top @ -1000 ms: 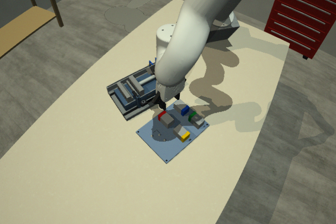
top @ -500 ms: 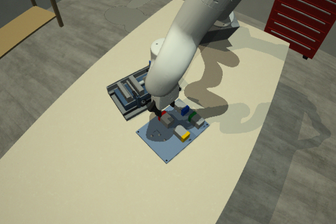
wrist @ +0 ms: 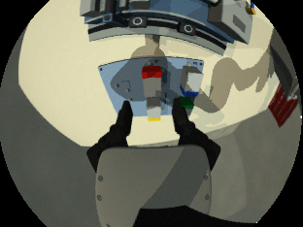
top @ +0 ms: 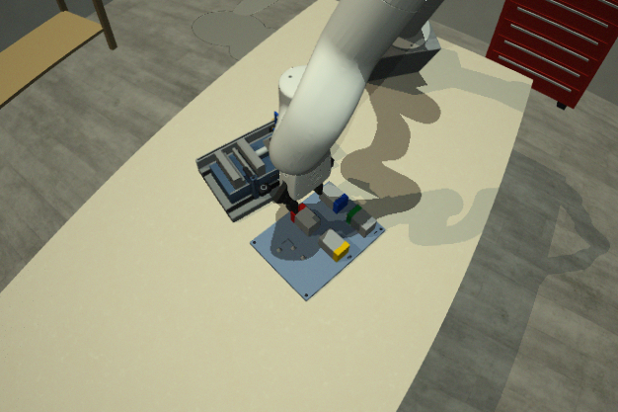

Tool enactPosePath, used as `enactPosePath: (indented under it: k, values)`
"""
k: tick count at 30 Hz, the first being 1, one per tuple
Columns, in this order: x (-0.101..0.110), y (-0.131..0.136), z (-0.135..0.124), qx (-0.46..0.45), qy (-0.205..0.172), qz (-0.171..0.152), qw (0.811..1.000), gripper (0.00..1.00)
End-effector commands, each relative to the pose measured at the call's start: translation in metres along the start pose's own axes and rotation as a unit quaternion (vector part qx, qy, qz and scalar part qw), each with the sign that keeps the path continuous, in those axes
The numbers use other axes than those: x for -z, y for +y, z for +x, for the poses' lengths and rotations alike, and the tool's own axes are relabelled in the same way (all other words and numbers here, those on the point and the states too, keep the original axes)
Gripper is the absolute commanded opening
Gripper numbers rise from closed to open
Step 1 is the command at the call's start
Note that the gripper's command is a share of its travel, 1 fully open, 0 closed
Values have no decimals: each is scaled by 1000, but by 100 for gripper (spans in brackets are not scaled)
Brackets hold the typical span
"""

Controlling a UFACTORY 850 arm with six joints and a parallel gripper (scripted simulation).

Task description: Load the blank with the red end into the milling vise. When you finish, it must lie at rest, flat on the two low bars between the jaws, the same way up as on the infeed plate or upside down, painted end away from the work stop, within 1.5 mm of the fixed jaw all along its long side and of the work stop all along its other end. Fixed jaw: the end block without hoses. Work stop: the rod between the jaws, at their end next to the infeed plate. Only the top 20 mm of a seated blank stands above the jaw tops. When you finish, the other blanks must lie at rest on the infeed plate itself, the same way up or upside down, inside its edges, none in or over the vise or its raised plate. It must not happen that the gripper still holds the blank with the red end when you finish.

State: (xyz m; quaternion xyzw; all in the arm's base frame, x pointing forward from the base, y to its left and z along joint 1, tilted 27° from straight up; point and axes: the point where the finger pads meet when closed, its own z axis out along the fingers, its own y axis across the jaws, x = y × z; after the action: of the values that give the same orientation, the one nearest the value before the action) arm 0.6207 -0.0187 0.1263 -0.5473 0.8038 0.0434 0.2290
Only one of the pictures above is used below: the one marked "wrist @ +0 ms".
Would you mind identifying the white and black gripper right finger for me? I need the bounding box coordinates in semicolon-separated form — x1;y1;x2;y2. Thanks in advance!
172;98;221;172

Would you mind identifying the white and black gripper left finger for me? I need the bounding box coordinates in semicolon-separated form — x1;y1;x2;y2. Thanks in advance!
86;100;133;173

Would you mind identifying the grey flat bar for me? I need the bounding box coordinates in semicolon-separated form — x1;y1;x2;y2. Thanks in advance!
100;0;106;14
119;0;129;11

